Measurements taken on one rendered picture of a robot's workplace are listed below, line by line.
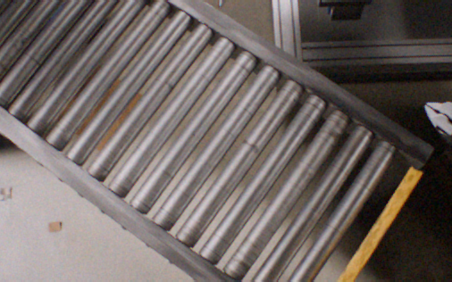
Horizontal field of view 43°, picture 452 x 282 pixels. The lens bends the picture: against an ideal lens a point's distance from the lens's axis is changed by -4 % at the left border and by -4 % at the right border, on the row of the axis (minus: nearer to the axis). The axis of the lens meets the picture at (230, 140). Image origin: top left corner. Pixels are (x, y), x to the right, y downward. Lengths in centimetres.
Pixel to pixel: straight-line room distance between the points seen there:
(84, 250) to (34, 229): 21
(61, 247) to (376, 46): 133
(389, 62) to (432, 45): 18
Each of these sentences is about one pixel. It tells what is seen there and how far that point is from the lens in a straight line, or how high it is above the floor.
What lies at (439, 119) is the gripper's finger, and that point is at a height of 80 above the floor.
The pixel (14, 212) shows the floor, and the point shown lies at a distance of 231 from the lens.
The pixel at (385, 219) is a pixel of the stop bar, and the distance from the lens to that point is 133.
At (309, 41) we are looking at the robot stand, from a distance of 209.
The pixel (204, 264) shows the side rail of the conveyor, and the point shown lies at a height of 80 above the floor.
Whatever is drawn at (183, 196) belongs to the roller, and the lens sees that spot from 134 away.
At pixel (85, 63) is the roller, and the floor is 80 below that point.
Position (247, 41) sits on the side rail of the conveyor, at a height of 80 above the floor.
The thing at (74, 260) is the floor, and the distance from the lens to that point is 221.
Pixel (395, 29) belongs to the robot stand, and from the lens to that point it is 216.
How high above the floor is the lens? 211
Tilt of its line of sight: 75 degrees down
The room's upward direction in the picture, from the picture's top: 10 degrees counter-clockwise
